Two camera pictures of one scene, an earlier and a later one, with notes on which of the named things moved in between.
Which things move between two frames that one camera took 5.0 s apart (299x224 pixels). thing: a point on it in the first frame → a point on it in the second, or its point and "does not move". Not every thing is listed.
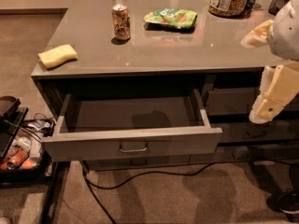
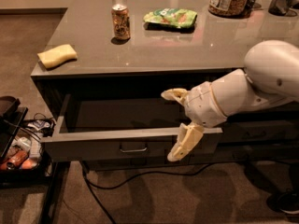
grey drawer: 131,123 does not move
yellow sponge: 58,55 does not move
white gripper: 286,36 → 201,104
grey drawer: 96,162 does not move
